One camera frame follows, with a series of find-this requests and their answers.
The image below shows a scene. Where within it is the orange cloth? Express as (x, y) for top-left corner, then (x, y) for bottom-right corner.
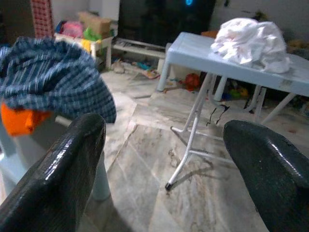
(0, 102), (53, 136)

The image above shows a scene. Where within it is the cardboard box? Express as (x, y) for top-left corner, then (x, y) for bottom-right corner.
(77, 11), (113, 39)

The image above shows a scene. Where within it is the red tiled pillar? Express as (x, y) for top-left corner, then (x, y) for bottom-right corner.
(30, 0), (55, 39)

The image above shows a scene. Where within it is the colourful picture book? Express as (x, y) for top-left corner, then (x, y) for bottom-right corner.
(139, 66), (161, 79)

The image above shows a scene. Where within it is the blue plaid shirt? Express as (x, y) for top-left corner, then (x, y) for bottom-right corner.
(0, 36), (118, 124)

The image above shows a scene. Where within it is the orange toy ball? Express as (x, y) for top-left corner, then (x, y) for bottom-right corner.
(184, 73), (201, 91)

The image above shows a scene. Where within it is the pink backpack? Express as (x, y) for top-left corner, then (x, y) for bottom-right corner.
(61, 21), (84, 38)

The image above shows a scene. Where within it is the black television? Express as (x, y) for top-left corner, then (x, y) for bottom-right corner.
(117, 0), (217, 48)

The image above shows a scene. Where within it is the green bag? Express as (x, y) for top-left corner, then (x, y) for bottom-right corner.
(83, 26), (103, 42)

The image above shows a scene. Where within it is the yellow cloth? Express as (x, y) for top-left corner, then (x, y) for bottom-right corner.
(81, 40), (95, 53)

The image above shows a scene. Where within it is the white side table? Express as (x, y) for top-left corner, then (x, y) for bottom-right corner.
(54, 33), (114, 71)

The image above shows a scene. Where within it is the white shirt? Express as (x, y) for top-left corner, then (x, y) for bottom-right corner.
(211, 18), (292, 74)

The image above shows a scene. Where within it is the small light blue plastic table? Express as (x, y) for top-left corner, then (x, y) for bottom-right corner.
(156, 42), (229, 102)

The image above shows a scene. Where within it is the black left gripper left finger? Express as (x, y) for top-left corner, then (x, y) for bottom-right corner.
(0, 112), (107, 232)

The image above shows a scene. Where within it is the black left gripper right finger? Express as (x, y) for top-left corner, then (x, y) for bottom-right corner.
(223, 119), (309, 232)

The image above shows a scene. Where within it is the grey plush toy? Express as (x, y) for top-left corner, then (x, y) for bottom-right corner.
(112, 60), (127, 74)

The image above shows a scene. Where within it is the light blue folding table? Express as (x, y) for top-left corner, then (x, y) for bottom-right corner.
(166, 31), (309, 191)

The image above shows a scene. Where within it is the white television stand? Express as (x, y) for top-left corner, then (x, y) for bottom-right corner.
(111, 37), (169, 60)

